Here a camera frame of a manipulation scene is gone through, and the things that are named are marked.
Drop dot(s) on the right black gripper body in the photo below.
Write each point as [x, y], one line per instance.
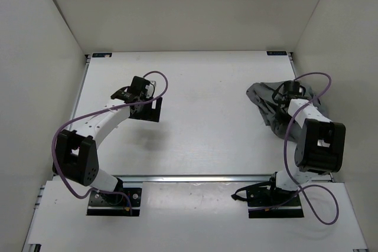
[279, 100]

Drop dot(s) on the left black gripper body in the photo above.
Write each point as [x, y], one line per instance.
[146, 98]

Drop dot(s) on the grey skirt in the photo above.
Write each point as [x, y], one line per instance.
[261, 94]

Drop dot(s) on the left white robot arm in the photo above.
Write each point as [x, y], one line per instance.
[75, 144]

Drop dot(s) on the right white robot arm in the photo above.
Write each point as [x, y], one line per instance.
[319, 148]

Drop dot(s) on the right blue corner sticker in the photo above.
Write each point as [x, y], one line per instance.
[276, 53]

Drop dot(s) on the blue corner sticker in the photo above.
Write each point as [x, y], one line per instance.
[276, 53]
[101, 55]

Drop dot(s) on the left blue corner sticker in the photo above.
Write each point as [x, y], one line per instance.
[101, 55]

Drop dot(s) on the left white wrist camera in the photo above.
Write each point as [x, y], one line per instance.
[152, 85]

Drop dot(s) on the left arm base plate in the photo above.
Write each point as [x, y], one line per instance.
[103, 205]

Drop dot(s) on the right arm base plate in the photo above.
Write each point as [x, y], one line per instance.
[264, 201]

